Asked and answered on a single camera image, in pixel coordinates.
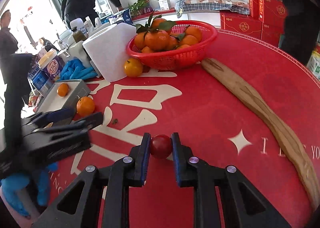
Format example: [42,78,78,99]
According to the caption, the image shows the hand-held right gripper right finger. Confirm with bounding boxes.
[171,132,292,228]

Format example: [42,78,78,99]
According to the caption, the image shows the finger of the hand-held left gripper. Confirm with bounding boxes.
[40,113,104,134]
[32,107,75,128]

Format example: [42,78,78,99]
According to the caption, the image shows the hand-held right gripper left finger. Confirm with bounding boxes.
[32,133,152,228]

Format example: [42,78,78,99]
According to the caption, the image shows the orange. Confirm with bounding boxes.
[76,96,96,117]
[57,83,69,97]
[124,58,143,77]

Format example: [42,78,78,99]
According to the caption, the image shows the grey tray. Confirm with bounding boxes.
[37,79,91,113]

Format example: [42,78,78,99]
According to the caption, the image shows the red cherry tomato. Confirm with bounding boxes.
[149,134,173,159]

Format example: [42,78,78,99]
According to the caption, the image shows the person's left hand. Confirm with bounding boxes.
[0,163,58,218]

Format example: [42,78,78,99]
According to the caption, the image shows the blue printed container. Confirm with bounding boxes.
[29,66,54,96]

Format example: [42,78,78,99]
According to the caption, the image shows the blue gloves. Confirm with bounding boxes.
[60,59,98,81]

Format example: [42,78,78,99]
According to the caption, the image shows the purple white canister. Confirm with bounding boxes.
[39,50,65,81]

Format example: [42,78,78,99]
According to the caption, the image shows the white paper roll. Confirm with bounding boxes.
[82,23,137,82]

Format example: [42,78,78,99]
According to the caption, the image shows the dark glass jar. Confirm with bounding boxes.
[71,27,88,43]

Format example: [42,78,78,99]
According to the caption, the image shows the white plastic jug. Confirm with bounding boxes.
[70,18,84,30]

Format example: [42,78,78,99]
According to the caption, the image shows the white bottle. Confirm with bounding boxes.
[84,16,94,32]

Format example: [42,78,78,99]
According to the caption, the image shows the wooden stick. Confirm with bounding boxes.
[201,58,320,213]

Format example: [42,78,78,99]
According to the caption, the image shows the red plastic basket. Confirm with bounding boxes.
[126,21,218,71]

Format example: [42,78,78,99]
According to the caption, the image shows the pile of leafy oranges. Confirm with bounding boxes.
[134,11,203,53]

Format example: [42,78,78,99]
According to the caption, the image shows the blue white pack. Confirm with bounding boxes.
[110,9,133,24]

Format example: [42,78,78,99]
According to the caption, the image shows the green potted plant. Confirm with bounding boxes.
[128,0,150,17]

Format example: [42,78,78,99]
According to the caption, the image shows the checked cloth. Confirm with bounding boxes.
[175,0,250,15]

